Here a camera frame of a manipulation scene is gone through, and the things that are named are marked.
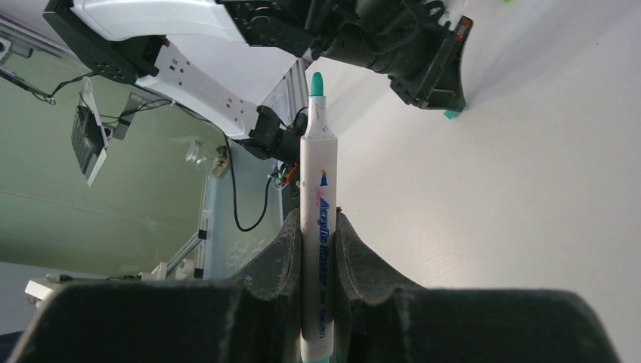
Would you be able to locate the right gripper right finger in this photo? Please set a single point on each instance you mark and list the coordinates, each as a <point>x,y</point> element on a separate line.
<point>383,316</point>

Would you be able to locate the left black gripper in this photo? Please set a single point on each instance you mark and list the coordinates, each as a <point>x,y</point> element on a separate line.
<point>418,45</point>

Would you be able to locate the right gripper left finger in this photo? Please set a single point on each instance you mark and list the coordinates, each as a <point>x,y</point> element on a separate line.
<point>252,316</point>

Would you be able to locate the teal marker cap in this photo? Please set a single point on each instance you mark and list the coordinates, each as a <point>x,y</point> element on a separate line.
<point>451,114</point>

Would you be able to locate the white marker blue end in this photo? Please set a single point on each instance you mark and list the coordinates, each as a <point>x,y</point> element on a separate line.
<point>318,180</point>

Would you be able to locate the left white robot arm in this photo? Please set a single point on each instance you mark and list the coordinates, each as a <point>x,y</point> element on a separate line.
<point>220,58</point>

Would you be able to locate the left controller board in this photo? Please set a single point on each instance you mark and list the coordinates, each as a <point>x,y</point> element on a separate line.
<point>282,174</point>

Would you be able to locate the aluminium frame rail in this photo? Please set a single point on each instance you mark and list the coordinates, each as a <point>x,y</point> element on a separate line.
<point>240,214</point>

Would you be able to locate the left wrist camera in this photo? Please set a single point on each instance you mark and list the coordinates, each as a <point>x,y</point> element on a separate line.
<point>89,138</point>

